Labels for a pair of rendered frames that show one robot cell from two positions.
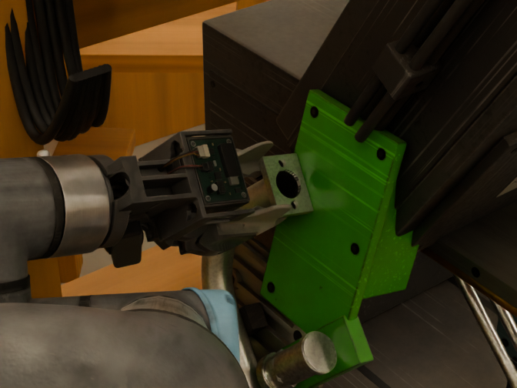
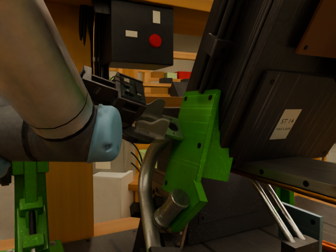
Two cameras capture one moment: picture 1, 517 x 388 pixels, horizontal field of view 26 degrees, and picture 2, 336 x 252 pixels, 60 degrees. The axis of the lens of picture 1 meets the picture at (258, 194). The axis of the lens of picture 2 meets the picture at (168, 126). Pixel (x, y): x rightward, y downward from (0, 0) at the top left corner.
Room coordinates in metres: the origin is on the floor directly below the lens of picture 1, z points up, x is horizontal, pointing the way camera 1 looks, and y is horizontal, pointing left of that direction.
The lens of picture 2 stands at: (0.25, -0.11, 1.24)
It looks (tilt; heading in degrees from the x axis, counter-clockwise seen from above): 4 degrees down; 10
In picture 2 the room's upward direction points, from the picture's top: straight up
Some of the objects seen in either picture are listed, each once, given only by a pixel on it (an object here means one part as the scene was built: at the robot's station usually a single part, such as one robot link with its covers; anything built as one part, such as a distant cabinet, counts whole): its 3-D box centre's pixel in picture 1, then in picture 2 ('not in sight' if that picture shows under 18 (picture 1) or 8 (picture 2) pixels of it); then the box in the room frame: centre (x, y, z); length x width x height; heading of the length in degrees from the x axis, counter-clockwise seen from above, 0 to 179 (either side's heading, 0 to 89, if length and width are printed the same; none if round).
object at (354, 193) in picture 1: (354, 212); (202, 142); (0.82, -0.09, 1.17); 0.13 x 0.12 x 0.20; 127
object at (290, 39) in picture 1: (356, 151); (216, 165); (1.09, -0.11, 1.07); 0.30 x 0.18 x 0.34; 127
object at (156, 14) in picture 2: not in sight; (135, 38); (1.02, 0.10, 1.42); 0.17 x 0.12 x 0.15; 127
